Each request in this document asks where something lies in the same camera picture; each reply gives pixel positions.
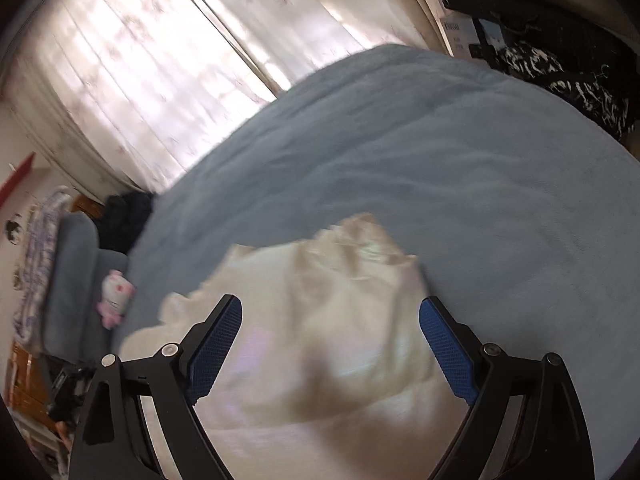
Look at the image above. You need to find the white iridescent puffer jacket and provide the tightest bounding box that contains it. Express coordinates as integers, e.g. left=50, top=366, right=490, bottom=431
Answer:
left=119, top=214, right=466, bottom=479

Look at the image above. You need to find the white floral left curtain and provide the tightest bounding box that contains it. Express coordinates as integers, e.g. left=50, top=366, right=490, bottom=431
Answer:
left=3, top=0, right=272, bottom=199

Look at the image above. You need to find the purple patterned folded quilt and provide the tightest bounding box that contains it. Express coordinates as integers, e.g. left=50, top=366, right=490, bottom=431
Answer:
left=12, top=186, right=72, bottom=352

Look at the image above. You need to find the red wall decoration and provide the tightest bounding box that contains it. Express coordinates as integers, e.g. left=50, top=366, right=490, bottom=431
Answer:
left=0, top=152, right=36, bottom=207

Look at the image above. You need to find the blue-grey pillow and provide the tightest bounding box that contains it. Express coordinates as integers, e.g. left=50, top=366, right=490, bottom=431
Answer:
left=42, top=212, right=128, bottom=366

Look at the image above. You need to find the pink white plush toy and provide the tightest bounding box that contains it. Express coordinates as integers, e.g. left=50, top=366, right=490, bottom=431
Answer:
left=96, top=270, right=136, bottom=330

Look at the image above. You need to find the black clothes pile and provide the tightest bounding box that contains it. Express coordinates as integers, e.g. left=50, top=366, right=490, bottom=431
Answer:
left=94, top=191, right=155, bottom=254

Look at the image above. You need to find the black white patterned garment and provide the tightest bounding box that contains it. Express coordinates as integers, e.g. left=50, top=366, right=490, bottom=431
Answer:
left=495, top=42, right=631, bottom=142

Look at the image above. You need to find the blue-grey fleece bed blanket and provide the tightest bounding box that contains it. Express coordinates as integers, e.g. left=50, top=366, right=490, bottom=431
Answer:
left=113, top=44, right=639, bottom=479

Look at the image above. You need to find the white floral curtain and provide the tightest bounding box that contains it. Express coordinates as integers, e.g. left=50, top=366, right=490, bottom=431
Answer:
left=196, top=0, right=442, bottom=90
left=3, top=0, right=272, bottom=199

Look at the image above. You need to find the white floral right curtain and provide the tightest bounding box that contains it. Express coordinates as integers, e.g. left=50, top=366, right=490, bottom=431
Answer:
left=196, top=0, right=442, bottom=90

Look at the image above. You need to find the white cardboard box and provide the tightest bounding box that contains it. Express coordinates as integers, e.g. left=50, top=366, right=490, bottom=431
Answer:
left=440, top=13, right=480, bottom=60

